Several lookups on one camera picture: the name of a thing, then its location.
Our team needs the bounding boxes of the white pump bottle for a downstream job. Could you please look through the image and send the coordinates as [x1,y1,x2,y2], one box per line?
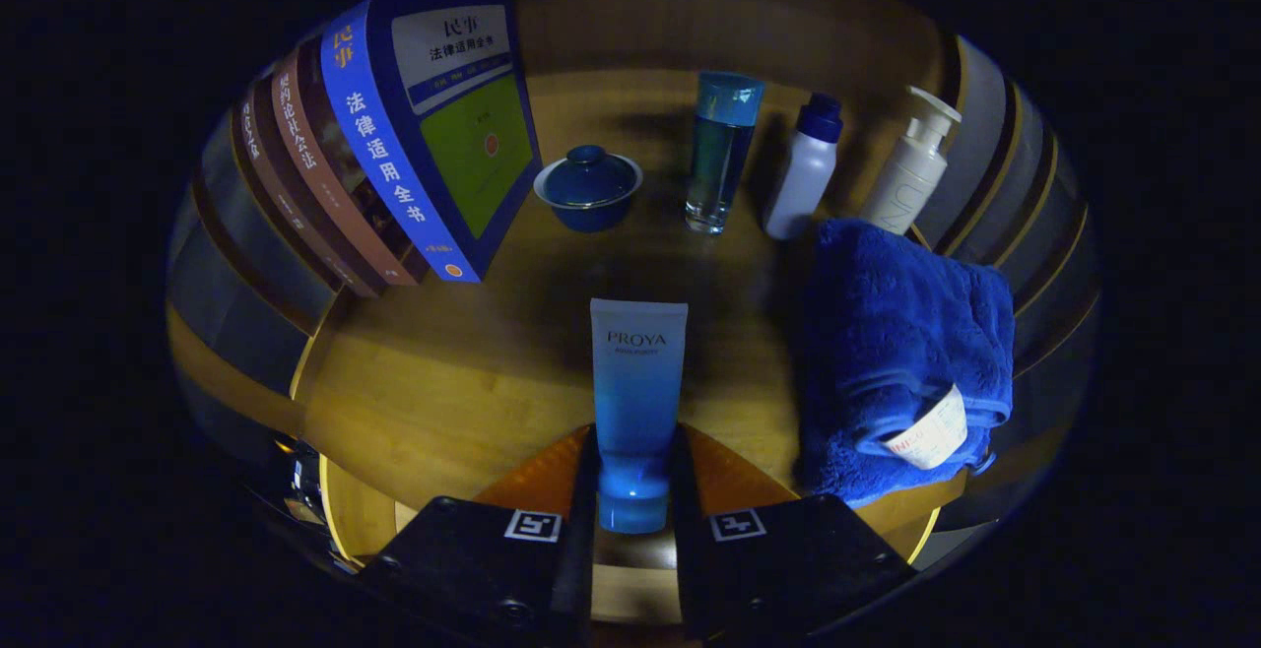
[859,86,962,235]

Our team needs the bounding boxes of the blue book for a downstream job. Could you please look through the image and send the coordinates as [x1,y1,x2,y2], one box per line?
[320,0,543,285]

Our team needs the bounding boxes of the wooden cabinet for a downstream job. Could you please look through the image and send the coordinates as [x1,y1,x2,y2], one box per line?
[163,0,1104,629]

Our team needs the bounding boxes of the wooden countertop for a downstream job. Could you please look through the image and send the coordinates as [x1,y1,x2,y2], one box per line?
[291,67,971,624]

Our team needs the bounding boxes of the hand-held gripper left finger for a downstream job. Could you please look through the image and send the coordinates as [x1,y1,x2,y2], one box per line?
[357,423,598,648]

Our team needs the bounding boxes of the blue folded towel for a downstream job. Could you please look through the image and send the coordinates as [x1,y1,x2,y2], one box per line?
[796,218,1016,509]

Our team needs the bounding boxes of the white bottle with blue cap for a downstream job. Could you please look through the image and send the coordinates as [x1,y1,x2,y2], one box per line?
[763,93,844,241]

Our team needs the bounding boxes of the blue lidded teacup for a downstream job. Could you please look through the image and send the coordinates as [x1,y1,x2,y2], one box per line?
[533,144,644,233]

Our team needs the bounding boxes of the clear bottle with teal cap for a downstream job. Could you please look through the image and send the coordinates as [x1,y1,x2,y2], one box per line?
[686,71,765,235]

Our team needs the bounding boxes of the dark brown book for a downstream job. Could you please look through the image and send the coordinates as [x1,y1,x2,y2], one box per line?
[232,87,385,297]

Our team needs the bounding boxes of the blue cosmetic tube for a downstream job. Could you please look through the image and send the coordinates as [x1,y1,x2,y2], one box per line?
[589,297,690,536]

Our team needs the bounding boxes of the reddish brown book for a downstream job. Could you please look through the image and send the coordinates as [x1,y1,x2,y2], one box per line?
[271,37,420,287]

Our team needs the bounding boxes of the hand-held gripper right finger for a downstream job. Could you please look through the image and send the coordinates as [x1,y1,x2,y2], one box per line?
[672,423,917,644]

